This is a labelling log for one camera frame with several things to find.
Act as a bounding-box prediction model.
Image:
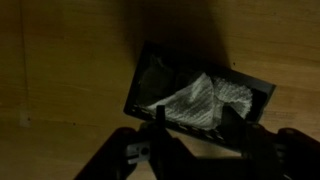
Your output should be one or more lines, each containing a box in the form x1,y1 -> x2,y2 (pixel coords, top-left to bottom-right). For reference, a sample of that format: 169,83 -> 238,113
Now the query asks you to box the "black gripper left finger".
126,104 -> 196,180

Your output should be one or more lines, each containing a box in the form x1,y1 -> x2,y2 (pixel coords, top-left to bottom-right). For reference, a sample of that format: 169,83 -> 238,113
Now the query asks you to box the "white woven towel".
139,54 -> 254,131

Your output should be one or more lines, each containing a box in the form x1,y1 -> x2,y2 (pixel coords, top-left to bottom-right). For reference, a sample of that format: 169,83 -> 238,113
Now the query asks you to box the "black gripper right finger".
221,103 -> 279,180

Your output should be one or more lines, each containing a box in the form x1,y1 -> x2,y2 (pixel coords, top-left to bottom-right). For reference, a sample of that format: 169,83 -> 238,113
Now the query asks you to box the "black mesh holder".
123,40 -> 277,151

